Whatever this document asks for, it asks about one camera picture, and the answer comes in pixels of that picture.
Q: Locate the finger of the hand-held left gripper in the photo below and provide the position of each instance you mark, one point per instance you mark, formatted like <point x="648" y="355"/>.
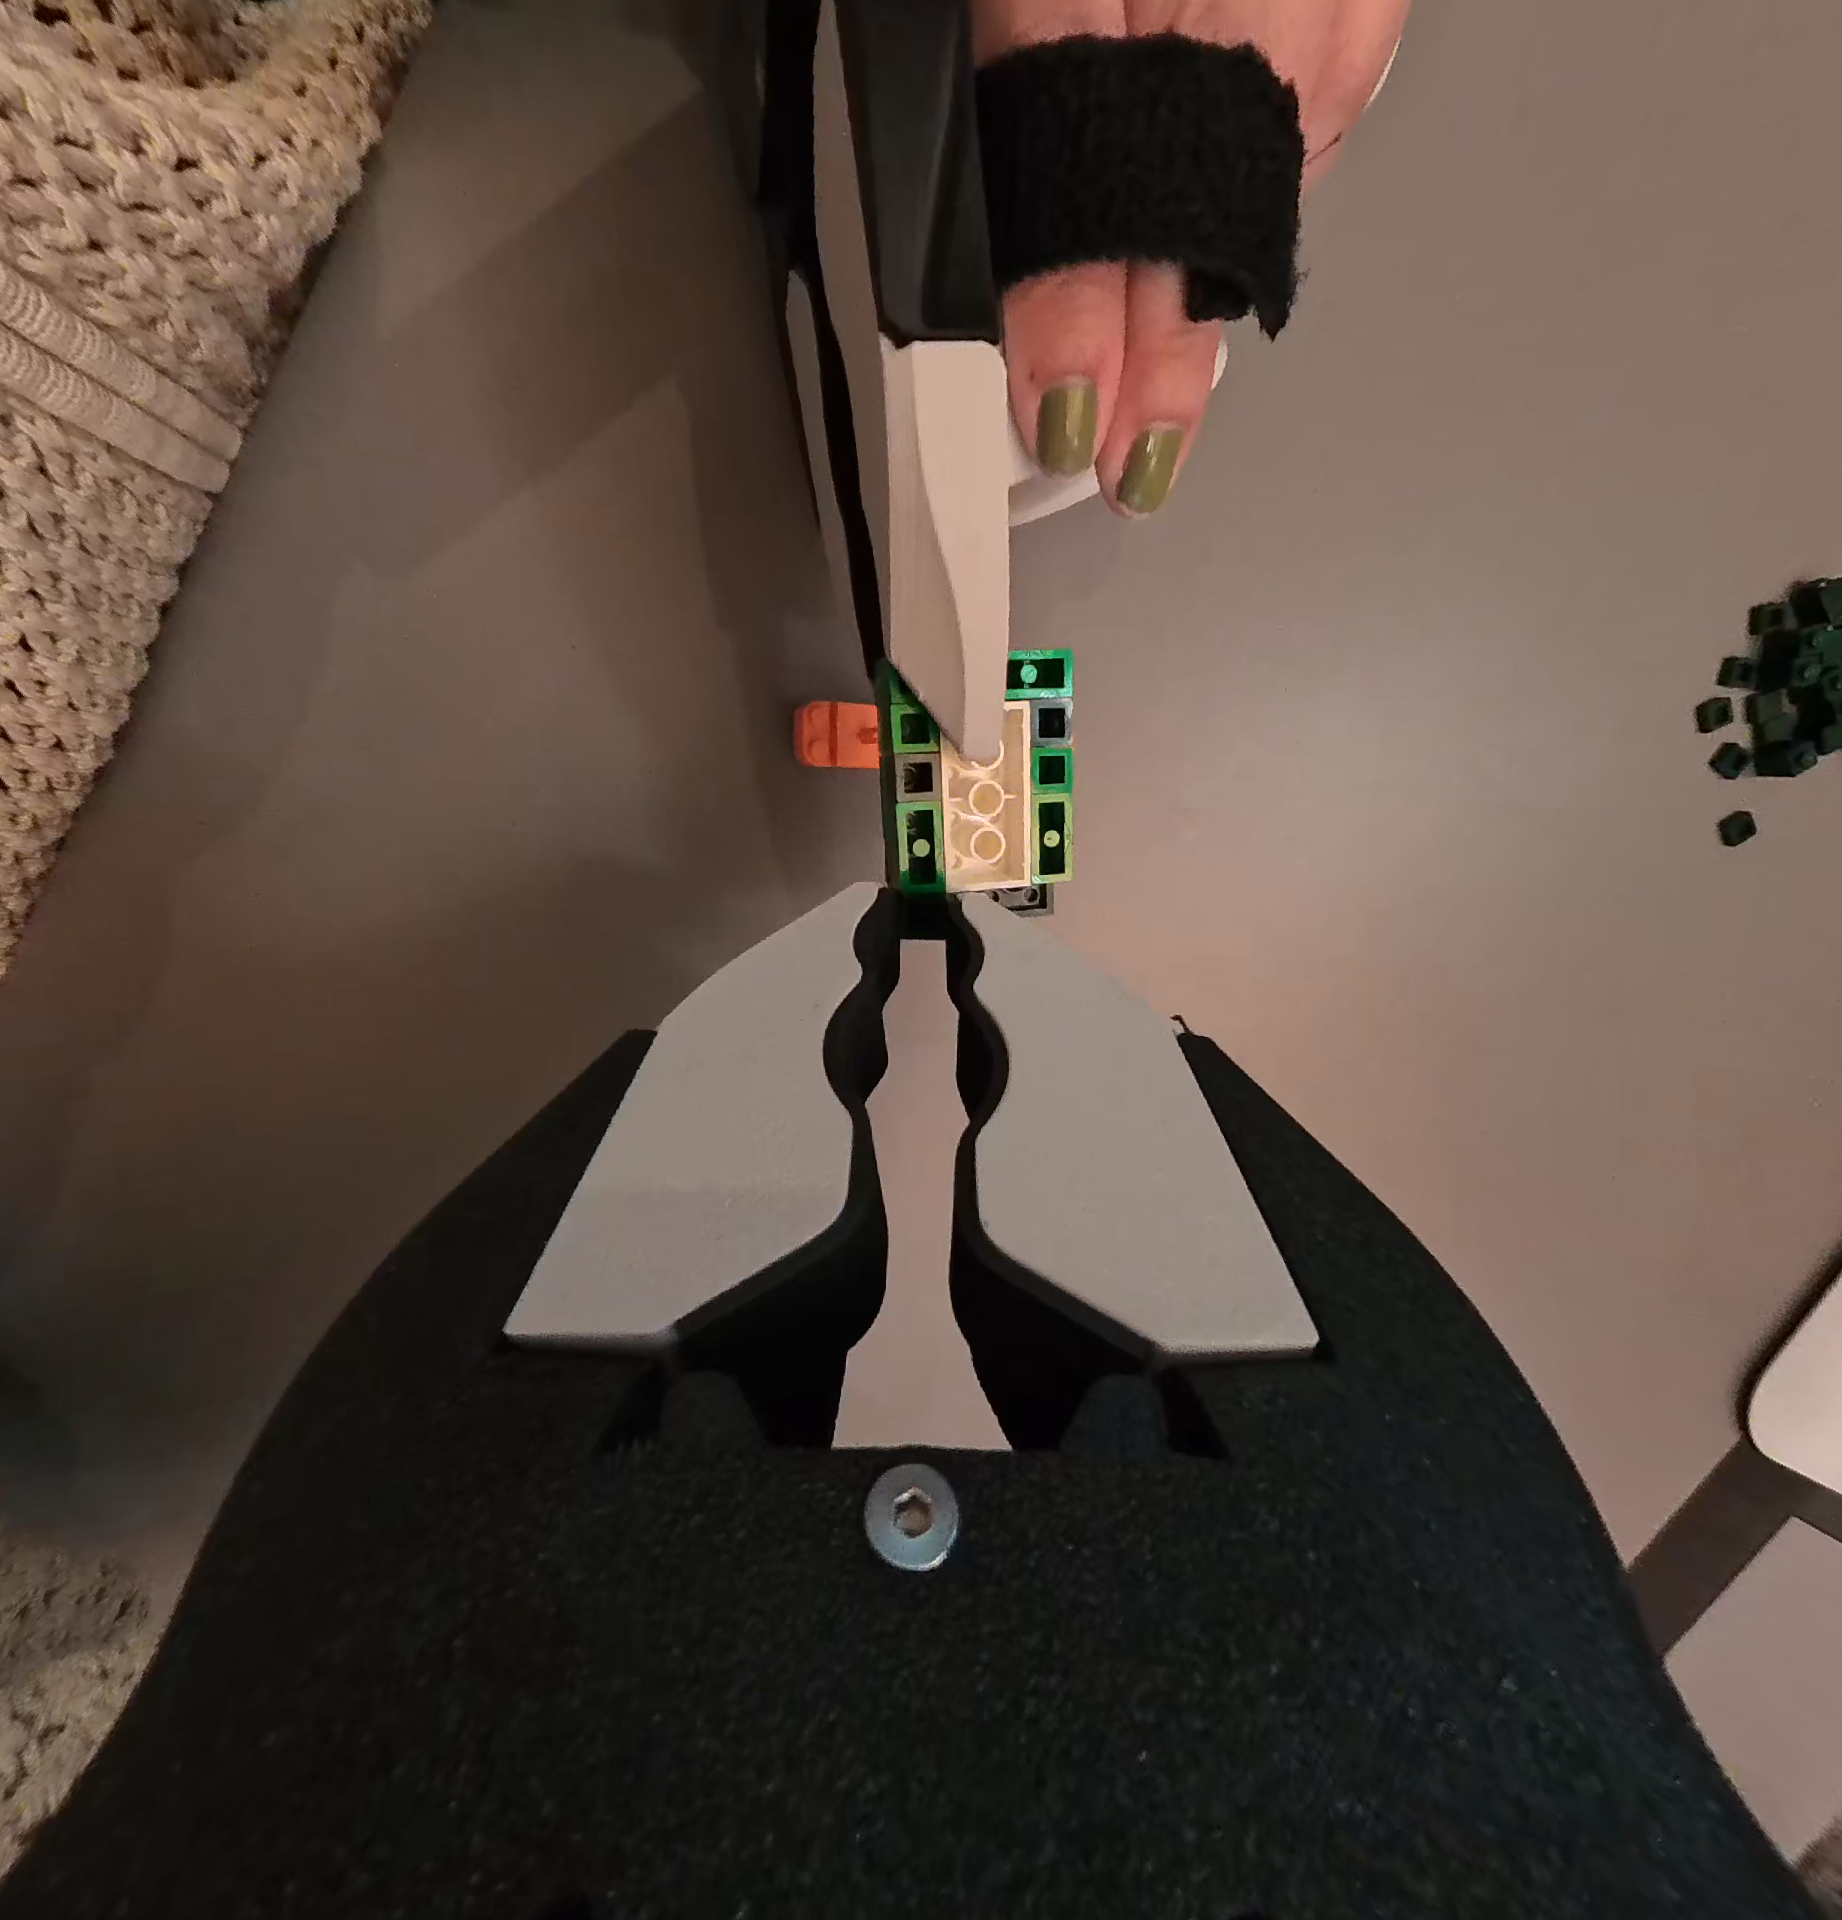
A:
<point x="943" y="526"/>
<point x="810" y="390"/>

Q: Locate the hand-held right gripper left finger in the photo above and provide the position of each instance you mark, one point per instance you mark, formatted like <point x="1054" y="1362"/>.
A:
<point x="712" y="1200"/>

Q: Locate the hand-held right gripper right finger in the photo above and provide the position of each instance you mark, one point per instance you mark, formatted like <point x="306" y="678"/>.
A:
<point x="1132" y="1200"/>

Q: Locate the green white lego assembly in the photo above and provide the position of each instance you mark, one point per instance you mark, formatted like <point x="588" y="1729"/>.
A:
<point x="996" y="810"/>

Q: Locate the pile of dark green bricks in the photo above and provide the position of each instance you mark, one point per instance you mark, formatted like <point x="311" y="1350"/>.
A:
<point x="1807" y="675"/>

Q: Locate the orange brick separator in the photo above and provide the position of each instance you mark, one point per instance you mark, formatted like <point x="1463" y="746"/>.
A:
<point x="832" y="735"/>

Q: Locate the white book stand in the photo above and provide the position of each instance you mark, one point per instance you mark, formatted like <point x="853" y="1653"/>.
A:
<point x="1822" y="1395"/>

